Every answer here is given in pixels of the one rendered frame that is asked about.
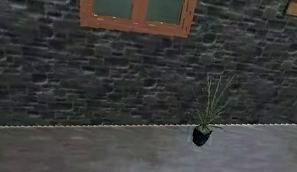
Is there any green plant in black pot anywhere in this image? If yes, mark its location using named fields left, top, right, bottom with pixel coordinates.
left=182, top=69, right=237, bottom=152

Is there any orange framed window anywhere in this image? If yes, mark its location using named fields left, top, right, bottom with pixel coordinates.
left=67, top=0, right=199, bottom=47

